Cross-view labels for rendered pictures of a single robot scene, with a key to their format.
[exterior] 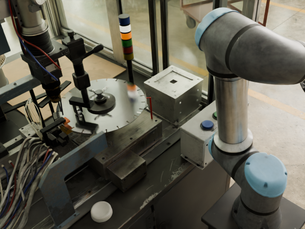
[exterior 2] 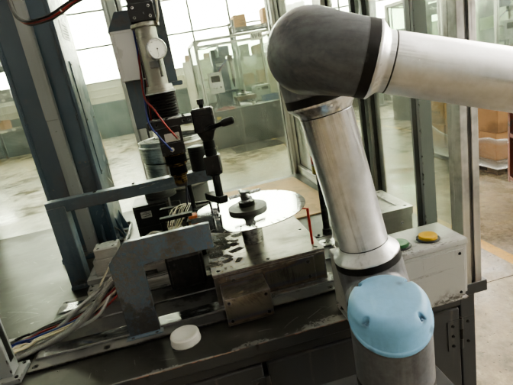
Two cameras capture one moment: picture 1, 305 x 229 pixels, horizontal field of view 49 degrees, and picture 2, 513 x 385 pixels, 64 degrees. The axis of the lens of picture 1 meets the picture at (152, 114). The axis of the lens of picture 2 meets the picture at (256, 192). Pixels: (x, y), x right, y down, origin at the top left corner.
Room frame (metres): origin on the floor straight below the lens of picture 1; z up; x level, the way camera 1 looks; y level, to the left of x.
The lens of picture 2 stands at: (0.09, -0.47, 1.32)
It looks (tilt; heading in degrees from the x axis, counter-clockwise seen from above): 16 degrees down; 34
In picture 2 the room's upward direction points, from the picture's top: 10 degrees counter-clockwise
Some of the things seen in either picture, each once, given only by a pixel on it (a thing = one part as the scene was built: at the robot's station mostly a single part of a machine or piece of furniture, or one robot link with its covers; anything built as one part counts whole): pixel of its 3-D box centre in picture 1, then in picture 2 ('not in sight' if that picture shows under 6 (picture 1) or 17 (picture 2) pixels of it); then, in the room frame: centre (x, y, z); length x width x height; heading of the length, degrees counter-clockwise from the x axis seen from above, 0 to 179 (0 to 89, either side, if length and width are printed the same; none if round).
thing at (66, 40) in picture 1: (76, 61); (208, 137); (0.93, 0.22, 1.17); 0.06 x 0.05 x 0.20; 124
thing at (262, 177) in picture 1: (262, 180); (390, 330); (0.61, -0.30, 0.91); 0.13 x 0.12 x 0.14; 25
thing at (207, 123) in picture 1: (207, 125); not in sight; (0.89, -0.19, 0.90); 0.04 x 0.04 x 0.02
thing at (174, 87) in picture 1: (173, 95); (369, 228); (1.18, -0.10, 0.82); 0.18 x 0.18 x 0.15; 43
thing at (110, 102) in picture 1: (100, 100); (246, 204); (1.00, 0.19, 0.96); 0.11 x 0.11 x 0.03
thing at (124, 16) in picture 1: (124, 19); not in sight; (1.28, 0.08, 1.14); 0.05 x 0.04 x 0.03; 43
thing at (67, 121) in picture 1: (56, 131); (180, 225); (0.86, 0.33, 0.95); 0.10 x 0.03 x 0.07; 133
